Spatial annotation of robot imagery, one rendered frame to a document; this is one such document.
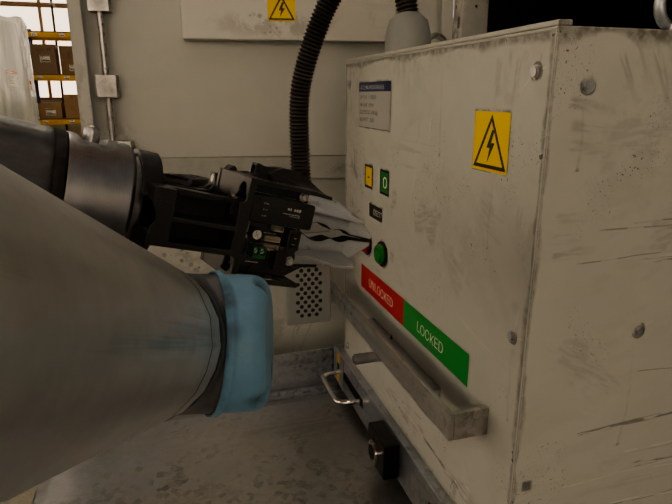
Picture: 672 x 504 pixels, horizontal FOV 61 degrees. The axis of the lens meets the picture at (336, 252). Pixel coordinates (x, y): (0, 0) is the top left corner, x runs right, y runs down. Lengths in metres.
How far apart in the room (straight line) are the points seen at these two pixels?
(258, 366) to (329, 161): 0.76
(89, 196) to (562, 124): 0.32
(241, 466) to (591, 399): 0.49
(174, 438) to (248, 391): 0.64
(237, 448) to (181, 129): 0.53
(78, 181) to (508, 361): 0.36
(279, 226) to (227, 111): 0.63
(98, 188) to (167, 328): 0.20
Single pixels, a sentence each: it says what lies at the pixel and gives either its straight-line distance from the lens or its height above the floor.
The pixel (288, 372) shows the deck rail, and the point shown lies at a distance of 1.01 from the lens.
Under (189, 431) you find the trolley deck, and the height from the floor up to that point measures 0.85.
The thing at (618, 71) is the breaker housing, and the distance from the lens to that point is 0.48.
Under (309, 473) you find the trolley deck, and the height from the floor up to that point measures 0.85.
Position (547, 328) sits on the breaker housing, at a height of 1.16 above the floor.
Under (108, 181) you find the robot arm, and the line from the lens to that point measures 0.37.
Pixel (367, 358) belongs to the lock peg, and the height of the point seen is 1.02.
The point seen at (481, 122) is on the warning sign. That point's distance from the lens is 0.52.
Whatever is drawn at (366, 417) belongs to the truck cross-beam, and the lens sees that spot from 0.87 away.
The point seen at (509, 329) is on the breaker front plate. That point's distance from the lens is 0.50.
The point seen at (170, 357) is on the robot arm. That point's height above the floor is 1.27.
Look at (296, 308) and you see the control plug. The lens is 0.86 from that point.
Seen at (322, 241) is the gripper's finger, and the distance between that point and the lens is 0.48.
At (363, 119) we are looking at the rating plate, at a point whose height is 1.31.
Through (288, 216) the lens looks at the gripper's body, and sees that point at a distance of 0.39.
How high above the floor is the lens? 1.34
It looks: 16 degrees down
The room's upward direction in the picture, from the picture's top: straight up
